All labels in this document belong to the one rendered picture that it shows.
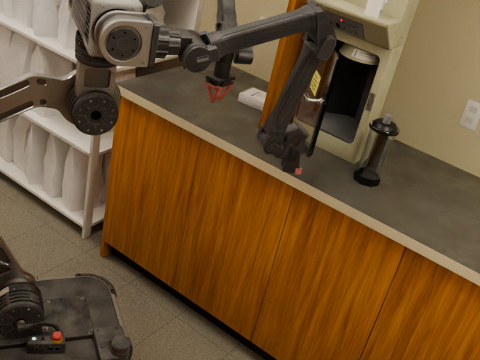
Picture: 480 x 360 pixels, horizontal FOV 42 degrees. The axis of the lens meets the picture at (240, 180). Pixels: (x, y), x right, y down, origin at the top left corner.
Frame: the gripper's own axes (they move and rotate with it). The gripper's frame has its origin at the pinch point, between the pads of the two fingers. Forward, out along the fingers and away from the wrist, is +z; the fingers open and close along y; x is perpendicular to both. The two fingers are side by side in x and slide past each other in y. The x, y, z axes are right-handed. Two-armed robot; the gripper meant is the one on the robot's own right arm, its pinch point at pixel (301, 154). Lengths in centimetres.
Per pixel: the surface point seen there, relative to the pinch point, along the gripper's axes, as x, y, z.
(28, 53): 160, 31, 21
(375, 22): -20, 47, -2
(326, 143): 1.8, 6.5, 29.0
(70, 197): 138, -37, 41
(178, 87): 71, 22, 24
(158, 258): 75, -56, 34
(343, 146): -5.6, 6.2, 28.2
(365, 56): -12.0, 39.5, 17.8
